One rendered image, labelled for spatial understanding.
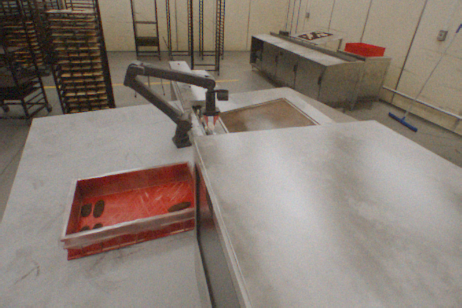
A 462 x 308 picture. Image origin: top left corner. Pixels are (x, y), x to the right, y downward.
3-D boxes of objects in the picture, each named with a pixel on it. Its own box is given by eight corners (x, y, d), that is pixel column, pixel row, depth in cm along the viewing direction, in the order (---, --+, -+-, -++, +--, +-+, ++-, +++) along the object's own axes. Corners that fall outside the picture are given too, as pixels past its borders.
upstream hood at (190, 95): (169, 68, 297) (168, 60, 293) (185, 67, 302) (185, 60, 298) (183, 110, 192) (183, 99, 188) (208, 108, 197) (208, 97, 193)
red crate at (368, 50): (343, 50, 447) (345, 42, 441) (359, 50, 459) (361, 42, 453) (366, 56, 405) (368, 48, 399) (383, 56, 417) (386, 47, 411)
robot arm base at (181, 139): (171, 139, 159) (177, 148, 149) (170, 127, 155) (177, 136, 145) (185, 137, 162) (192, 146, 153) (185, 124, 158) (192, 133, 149)
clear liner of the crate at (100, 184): (76, 196, 111) (71, 177, 106) (191, 175, 127) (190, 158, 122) (62, 265, 83) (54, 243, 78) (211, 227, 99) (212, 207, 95)
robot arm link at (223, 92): (206, 76, 144) (207, 81, 136) (227, 76, 145) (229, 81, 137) (207, 97, 149) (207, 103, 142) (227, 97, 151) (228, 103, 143)
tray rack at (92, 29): (67, 132, 330) (20, -38, 247) (71, 114, 377) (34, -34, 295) (118, 126, 352) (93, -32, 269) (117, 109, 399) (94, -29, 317)
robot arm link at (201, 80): (133, 69, 139) (128, 75, 129) (134, 58, 136) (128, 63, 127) (214, 85, 147) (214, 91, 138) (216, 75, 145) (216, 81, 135)
